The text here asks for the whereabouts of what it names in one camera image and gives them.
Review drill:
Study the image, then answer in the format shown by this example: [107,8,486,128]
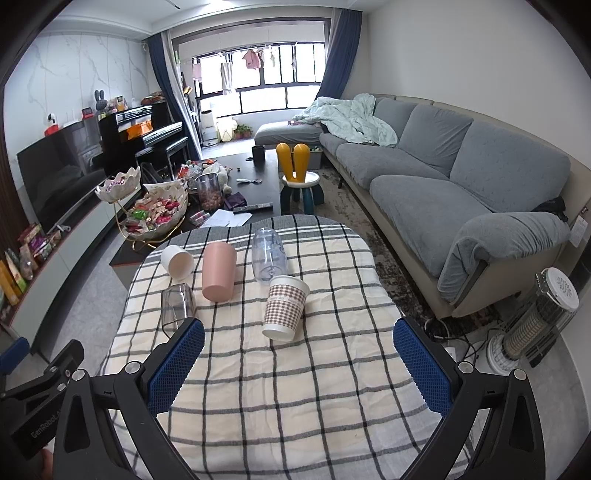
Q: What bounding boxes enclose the clear smoky glass cup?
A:
[160,283,195,338]

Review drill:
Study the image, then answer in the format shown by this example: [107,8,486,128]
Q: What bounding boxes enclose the white paper cup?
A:
[160,245,195,280]

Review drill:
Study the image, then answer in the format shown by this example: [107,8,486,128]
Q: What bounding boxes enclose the pink plastic cup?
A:
[202,242,238,303]

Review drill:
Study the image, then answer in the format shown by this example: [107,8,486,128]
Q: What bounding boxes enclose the brown checkered paper cup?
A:
[263,275,310,343]

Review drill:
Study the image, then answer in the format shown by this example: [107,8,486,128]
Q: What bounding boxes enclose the clear plastic bottle cup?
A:
[252,228,287,284]

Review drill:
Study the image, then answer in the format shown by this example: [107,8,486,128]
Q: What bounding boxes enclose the black cup on table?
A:
[252,145,266,164]

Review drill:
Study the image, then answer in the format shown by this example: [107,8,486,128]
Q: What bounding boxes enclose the long tv console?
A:
[4,191,139,354]

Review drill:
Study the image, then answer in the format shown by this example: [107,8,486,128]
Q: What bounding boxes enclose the electric space heater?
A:
[485,267,580,375]

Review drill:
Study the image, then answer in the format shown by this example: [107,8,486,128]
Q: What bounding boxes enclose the checkered tablecloth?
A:
[99,213,477,480]

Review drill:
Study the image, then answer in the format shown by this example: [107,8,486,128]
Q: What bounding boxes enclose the snack bags on console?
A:
[1,223,62,307]

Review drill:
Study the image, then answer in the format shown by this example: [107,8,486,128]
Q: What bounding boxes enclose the tiered shell snack bowl stand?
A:
[94,167,189,249]

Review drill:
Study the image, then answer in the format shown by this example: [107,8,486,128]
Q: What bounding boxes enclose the grey sectional sofa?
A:
[254,96,590,318]

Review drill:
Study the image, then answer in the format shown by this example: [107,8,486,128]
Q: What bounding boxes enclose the white paper sheets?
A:
[201,209,252,228]

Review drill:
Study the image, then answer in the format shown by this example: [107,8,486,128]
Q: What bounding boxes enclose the black remote control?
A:
[233,202,273,214]

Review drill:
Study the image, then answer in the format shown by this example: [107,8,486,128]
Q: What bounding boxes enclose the clear snack jar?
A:
[197,173,223,212]

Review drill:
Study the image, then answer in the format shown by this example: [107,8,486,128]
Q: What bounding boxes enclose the dark coffee table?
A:
[109,152,283,278]

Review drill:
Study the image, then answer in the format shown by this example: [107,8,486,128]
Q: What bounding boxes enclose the black television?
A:
[17,117,106,231]

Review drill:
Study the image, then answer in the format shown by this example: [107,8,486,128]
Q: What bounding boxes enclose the piano bench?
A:
[164,137,189,177]

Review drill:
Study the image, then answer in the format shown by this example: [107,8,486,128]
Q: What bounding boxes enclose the black upright piano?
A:
[98,101,187,178]

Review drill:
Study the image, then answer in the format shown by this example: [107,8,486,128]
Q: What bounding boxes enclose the light green blanket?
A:
[293,93,399,148]

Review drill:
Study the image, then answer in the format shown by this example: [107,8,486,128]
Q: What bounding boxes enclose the blue curtain right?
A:
[317,9,363,99]

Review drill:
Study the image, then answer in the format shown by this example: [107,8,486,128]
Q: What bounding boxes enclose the blue curtain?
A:
[146,32,201,161]
[317,9,363,99]

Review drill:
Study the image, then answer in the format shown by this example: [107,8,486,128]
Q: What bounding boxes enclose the blue curtain left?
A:
[146,32,201,161]

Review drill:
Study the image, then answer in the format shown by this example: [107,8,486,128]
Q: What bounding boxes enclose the black cables on floor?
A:
[421,313,505,365]

